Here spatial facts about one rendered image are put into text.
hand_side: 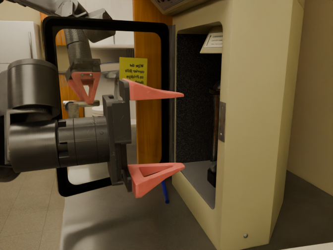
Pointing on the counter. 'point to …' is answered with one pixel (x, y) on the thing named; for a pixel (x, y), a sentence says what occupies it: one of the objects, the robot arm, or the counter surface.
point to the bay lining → (194, 97)
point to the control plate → (168, 3)
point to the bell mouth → (213, 41)
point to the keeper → (222, 121)
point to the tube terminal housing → (248, 116)
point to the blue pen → (165, 192)
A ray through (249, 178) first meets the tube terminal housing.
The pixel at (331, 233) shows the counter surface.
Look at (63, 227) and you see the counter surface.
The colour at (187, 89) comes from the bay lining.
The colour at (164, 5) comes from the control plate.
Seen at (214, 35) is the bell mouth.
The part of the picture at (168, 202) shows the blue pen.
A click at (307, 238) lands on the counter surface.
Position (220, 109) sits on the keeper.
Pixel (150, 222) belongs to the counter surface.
